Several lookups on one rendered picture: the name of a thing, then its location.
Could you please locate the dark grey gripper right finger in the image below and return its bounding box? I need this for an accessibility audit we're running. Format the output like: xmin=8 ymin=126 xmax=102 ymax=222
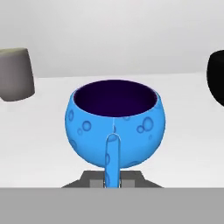
xmin=120 ymin=170 xmax=164 ymax=189

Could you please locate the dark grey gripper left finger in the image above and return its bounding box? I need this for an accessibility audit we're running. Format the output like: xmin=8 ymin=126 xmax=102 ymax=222
xmin=61 ymin=170 xmax=107 ymax=189

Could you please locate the black bowl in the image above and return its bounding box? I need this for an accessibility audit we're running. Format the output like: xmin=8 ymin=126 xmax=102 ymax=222
xmin=206 ymin=49 xmax=224 ymax=107

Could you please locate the blue round mug with handle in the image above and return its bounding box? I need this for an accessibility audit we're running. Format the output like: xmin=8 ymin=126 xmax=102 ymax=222
xmin=64 ymin=79 xmax=166 ymax=189

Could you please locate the grey cup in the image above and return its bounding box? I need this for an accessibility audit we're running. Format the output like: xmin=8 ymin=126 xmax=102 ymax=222
xmin=0 ymin=47 xmax=36 ymax=102

